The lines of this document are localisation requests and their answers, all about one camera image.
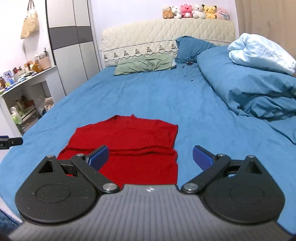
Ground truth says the white bear plush toy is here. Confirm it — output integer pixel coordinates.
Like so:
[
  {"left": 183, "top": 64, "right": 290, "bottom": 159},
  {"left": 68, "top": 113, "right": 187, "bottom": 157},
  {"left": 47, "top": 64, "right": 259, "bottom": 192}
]
[{"left": 192, "top": 4, "right": 206, "bottom": 19}]

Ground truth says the cream quilted headboard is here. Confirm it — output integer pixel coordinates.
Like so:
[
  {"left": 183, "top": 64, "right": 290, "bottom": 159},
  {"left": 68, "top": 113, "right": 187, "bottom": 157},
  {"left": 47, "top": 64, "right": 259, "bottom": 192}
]
[{"left": 99, "top": 18, "right": 236, "bottom": 67}]

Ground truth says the red knit sweater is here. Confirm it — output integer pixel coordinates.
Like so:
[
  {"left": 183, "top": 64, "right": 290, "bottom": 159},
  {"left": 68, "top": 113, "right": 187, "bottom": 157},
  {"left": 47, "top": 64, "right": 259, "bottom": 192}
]
[{"left": 58, "top": 115, "right": 178, "bottom": 187}]

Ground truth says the beige curtain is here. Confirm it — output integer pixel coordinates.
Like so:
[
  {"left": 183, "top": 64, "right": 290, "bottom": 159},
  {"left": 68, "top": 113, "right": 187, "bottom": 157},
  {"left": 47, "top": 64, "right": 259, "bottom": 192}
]
[{"left": 235, "top": 0, "right": 296, "bottom": 57}]

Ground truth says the light blue white blanket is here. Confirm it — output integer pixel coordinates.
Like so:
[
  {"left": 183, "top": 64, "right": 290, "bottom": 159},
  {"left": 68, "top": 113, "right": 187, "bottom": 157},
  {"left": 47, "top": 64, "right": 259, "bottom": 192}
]
[{"left": 228, "top": 33, "right": 295, "bottom": 76}]

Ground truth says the blue bed sheet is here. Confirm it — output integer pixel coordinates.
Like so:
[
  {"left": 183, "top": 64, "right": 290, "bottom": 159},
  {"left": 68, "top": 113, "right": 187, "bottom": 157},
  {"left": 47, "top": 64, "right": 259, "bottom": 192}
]
[{"left": 1, "top": 64, "right": 295, "bottom": 233}]

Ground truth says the green pillow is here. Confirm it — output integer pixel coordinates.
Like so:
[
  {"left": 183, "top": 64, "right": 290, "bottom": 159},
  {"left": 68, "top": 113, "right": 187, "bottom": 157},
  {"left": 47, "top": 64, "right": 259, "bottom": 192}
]
[{"left": 114, "top": 54, "right": 176, "bottom": 76}]

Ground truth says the pale pink plush toy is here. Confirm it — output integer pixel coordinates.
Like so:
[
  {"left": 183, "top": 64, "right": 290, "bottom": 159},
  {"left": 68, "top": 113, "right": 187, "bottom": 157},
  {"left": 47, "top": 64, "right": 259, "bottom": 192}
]
[{"left": 216, "top": 8, "right": 230, "bottom": 20}]

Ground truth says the brown plush toy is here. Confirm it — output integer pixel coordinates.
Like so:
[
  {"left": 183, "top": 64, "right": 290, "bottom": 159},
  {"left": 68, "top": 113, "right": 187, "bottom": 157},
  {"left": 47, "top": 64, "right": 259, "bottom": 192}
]
[{"left": 163, "top": 6, "right": 174, "bottom": 19}]

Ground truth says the blue pillow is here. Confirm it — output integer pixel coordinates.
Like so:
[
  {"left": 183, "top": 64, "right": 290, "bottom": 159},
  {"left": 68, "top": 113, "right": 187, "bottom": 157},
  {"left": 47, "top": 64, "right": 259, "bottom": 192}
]
[{"left": 176, "top": 36, "right": 217, "bottom": 64}]

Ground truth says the woven basket on desk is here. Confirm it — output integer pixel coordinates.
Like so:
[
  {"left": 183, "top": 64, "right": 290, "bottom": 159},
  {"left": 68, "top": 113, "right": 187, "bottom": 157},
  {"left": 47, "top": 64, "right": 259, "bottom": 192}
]
[{"left": 38, "top": 57, "right": 52, "bottom": 70}]

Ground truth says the white shelf desk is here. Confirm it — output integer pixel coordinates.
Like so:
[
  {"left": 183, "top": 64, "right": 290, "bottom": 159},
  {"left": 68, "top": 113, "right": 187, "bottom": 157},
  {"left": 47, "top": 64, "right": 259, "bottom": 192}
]
[{"left": 1, "top": 66, "right": 65, "bottom": 137}]

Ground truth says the blue duvet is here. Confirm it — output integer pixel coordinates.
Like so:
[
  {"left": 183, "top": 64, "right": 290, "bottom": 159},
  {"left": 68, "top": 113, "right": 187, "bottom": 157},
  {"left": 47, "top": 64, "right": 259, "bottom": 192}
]
[{"left": 197, "top": 46, "right": 295, "bottom": 143}]

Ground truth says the green white bottle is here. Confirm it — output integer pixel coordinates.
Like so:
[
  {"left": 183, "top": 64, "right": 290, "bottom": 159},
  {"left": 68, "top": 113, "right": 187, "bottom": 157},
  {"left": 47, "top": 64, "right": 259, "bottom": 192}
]
[{"left": 10, "top": 106, "right": 23, "bottom": 125}]

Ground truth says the beige hanging tote bag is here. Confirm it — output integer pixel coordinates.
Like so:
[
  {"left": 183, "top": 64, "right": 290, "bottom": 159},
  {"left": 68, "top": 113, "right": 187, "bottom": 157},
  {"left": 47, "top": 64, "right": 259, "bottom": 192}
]
[{"left": 21, "top": 0, "right": 39, "bottom": 39}]

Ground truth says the yellow plush toy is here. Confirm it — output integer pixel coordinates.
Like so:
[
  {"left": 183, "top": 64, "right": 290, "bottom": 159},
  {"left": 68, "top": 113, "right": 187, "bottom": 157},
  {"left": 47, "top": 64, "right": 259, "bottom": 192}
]
[{"left": 202, "top": 4, "right": 217, "bottom": 19}]

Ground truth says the grey white wardrobe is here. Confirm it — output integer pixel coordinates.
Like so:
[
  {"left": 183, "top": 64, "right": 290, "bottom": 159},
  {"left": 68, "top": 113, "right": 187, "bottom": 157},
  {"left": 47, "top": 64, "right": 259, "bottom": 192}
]
[{"left": 45, "top": 0, "right": 99, "bottom": 95}]

